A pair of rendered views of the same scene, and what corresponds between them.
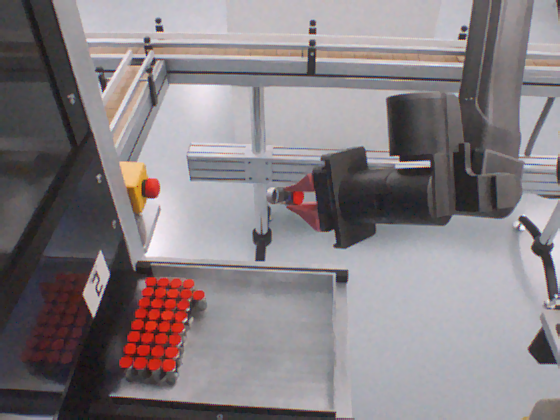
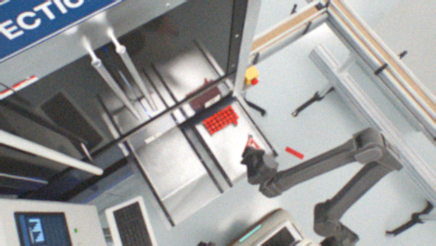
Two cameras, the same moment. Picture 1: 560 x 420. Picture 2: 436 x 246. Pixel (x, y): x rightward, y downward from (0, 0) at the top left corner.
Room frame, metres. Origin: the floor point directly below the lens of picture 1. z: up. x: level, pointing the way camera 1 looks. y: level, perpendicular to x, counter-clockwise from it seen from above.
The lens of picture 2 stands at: (0.16, -0.15, 2.42)
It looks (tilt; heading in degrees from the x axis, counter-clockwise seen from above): 73 degrees down; 52
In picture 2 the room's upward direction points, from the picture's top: 2 degrees clockwise
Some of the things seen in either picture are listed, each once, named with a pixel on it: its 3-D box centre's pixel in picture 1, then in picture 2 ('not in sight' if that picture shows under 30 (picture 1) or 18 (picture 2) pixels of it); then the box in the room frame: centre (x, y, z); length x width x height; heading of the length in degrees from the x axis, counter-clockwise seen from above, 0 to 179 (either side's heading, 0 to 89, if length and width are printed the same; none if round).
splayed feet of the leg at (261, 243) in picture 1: (262, 243); (317, 98); (1.42, 0.08, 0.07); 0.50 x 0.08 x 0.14; 177
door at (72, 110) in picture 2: not in sight; (67, 128); (-0.06, 0.33, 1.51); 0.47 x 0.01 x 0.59; 177
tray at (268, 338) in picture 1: (233, 335); (233, 139); (0.46, 0.08, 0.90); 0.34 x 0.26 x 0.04; 86
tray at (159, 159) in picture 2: not in sight; (167, 157); (0.13, 0.21, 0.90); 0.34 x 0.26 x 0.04; 87
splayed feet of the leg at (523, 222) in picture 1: (538, 253); (414, 217); (1.36, -1.06, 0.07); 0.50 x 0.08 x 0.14; 177
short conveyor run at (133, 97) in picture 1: (109, 130); (274, 36); (1.02, 0.43, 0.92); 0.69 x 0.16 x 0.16; 177
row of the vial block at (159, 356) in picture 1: (168, 328); (222, 122); (0.47, 0.19, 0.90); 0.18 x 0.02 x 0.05; 176
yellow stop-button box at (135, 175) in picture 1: (126, 187); (249, 74); (0.72, 0.30, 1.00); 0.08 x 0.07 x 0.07; 87
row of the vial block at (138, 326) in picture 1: (142, 326); (217, 115); (0.47, 0.24, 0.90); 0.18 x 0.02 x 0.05; 176
